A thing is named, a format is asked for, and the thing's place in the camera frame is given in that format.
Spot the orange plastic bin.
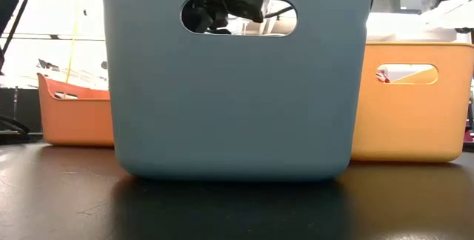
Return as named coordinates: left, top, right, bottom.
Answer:
left=36, top=72, right=115, bottom=147

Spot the yellow plastic bin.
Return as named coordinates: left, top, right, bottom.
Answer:
left=350, top=41, right=474, bottom=164

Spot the blue-grey plastic bin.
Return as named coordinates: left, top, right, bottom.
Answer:
left=98, top=0, right=375, bottom=182

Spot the yellow cable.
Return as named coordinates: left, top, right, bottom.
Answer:
left=64, top=0, right=82, bottom=84

